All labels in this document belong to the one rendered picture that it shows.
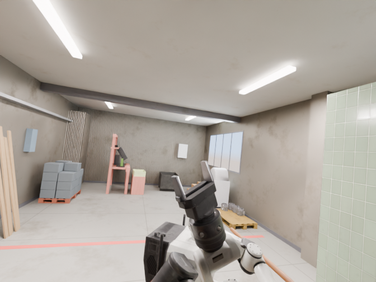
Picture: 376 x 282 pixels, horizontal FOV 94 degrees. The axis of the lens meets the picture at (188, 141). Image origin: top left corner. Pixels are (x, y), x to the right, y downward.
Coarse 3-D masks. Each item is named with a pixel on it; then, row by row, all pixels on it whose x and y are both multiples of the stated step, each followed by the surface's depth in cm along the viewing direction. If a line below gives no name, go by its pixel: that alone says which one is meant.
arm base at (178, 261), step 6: (174, 252) 63; (168, 258) 61; (174, 258) 59; (180, 258) 62; (186, 258) 66; (174, 264) 58; (180, 264) 59; (186, 264) 62; (180, 270) 57; (186, 270) 58; (192, 270) 61; (186, 276) 57; (192, 276) 60
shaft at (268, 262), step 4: (232, 228) 144; (232, 232) 141; (236, 232) 137; (240, 236) 132; (264, 256) 107; (268, 260) 104; (268, 264) 102; (272, 264) 100; (272, 268) 99; (276, 268) 97; (276, 272) 96; (280, 272) 94; (280, 276) 93; (284, 276) 91; (288, 276) 91; (284, 280) 91; (288, 280) 89; (292, 280) 88
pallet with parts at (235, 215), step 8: (224, 208) 520; (232, 208) 526; (240, 208) 505; (224, 216) 475; (232, 216) 481; (240, 216) 488; (232, 224) 424; (240, 224) 431; (248, 224) 440; (256, 224) 447
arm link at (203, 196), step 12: (192, 192) 48; (204, 192) 46; (180, 204) 44; (192, 204) 43; (204, 204) 46; (216, 204) 48; (192, 216) 45; (204, 216) 45; (216, 216) 47; (192, 228) 46; (204, 228) 44; (216, 228) 45; (204, 240) 45
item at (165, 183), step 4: (160, 172) 786; (164, 172) 821; (168, 172) 825; (172, 172) 829; (160, 176) 766; (164, 176) 731; (168, 176) 735; (160, 180) 743; (164, 180) 731; (168, 180) 735; (160, 184) 730; (164, 184) 730; (168, 184) 734; (172, 184) 738; (160, 188) 726; (164, 188) 730; (168, 188) 734; (172, 188) 737
